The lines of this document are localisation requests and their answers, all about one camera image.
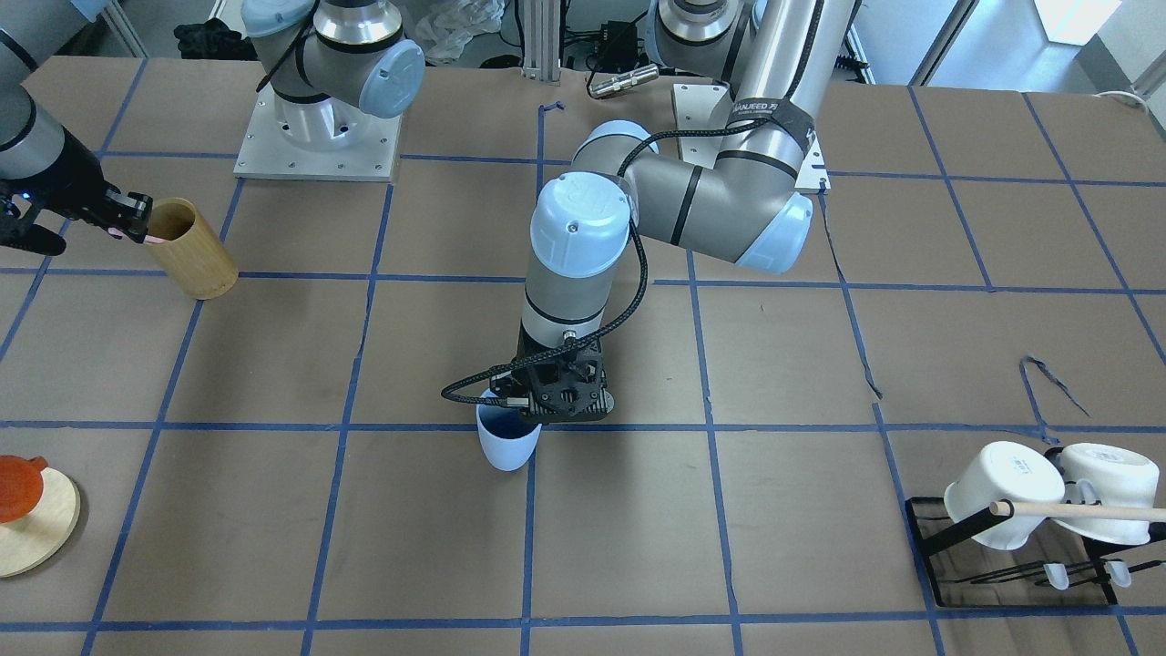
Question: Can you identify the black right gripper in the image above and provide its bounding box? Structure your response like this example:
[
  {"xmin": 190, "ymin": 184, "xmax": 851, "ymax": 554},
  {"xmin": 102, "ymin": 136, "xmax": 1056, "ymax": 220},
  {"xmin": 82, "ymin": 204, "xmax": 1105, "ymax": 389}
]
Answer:
[{"xmin": 1, "ymin": 132, "xmax": 153, "ymax": 256}]

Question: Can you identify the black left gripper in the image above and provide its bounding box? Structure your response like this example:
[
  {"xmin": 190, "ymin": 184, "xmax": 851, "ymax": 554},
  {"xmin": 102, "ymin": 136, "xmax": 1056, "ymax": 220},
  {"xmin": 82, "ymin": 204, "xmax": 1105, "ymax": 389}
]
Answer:
[{"xmin": 490, "ymin": 323, "xmax": 614, "ymax": 421}]

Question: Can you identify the light blue plastic cup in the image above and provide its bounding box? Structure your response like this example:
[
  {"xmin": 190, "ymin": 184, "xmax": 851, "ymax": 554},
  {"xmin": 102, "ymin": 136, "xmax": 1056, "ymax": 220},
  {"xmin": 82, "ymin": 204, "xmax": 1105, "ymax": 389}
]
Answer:
[{"xmin": 476, "ymin": 405, "xmax": 542, "ymax": 472}]

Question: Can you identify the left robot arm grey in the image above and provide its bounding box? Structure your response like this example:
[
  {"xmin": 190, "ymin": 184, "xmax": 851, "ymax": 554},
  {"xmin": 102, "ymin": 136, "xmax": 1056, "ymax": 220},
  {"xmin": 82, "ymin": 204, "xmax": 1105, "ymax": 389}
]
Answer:
[{"xmin": 472, "ymin": 1, "xmax": 858, "ymax": 423}]

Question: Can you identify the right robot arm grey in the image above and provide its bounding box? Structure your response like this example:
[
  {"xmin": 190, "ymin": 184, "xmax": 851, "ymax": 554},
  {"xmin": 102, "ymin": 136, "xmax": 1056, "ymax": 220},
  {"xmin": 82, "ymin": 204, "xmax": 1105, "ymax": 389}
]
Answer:
[{"xmin": 1, "ymin": 1, "xmax": 424, "ymax": 256}]

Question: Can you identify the bamboo chopstick holder cup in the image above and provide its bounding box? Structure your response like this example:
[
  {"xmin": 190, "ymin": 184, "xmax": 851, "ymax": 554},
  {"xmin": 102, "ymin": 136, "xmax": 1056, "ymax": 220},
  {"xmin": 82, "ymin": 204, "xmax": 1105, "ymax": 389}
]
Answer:
[{"xmin": 145, "ymin": 198, "xmax": 239, "ymax": 299}]

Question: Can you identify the black cloth bundle background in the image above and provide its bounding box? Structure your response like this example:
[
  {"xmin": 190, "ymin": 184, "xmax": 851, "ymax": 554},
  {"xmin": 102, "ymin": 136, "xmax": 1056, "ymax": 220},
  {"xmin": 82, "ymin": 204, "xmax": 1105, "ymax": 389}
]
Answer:
[{"xmin": 173, "ymin": 17, "xmax": 255, "ymax": 61}]

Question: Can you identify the orange red silicone lid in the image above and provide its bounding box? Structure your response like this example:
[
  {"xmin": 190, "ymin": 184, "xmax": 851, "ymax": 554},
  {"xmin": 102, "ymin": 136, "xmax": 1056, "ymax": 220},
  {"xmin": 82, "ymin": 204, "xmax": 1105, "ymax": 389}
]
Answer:
[{"xmin": 1, "ymin": 454, "xmax": 47, "ymax": 524}]

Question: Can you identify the silver metal cylinder tool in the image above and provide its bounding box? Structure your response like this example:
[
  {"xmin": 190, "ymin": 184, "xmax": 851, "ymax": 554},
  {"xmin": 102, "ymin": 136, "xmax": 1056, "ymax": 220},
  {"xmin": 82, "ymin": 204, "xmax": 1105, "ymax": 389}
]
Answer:
[{"xmin": 588, "ymin": 63, "xmax": 660, "ymax": 99}]

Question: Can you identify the black power adapter box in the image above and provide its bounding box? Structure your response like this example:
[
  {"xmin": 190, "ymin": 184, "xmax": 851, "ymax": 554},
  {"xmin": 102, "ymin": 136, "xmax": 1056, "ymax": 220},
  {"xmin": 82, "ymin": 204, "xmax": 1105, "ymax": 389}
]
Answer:
[{"xmin": 595, "ymin": 21, "xmax": 639, "ymax": 62}]

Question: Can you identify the round wooden coaster board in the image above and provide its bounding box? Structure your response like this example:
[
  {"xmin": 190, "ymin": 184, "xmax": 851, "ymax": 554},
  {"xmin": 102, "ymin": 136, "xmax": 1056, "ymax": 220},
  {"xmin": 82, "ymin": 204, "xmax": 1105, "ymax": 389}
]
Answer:
[{"xmin": 1, "ymin": 466, "xmax": 82, "ymax": 578}]

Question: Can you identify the crumpled clear plastic bag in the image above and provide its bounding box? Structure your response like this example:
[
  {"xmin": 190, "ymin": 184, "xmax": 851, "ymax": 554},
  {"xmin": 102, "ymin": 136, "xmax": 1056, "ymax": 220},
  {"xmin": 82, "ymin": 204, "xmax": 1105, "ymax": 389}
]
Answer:
[{"xmin": 416, "ymin": 1, "xmax": 506, "ymax": 64}]

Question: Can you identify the white mug near rack end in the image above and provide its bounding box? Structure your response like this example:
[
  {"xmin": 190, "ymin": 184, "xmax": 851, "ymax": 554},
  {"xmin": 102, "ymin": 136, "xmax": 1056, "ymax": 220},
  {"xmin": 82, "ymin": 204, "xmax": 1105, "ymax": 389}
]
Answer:
[{"xmin": 944, "ymin": 440, "xmax": 1065, "ymax": 522}]

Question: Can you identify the aluminium frame post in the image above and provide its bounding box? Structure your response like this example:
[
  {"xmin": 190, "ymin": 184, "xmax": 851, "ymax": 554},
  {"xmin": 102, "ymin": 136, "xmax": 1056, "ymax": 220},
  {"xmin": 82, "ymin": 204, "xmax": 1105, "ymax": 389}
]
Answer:
[{"xmin": 514, "ymin": 0, "xmax": 563, "ymax": 86}]

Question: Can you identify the wooden rack handle rod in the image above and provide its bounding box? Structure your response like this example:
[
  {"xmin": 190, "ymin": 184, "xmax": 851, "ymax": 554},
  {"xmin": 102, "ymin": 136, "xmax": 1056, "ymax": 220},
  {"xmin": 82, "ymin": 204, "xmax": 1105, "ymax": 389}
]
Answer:
[{"xmin": 986, "ymin": 499, "xmax": 1166, "ymax": 523}]

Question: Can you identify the black wire mug rack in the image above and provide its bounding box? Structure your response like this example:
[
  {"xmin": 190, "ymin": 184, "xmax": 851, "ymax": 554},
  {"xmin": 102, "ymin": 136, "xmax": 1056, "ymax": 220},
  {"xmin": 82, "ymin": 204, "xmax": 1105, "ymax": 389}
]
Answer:
[{"xmin": 906, "ymin": 444, "xmax": 1163, "ymax": 608}]

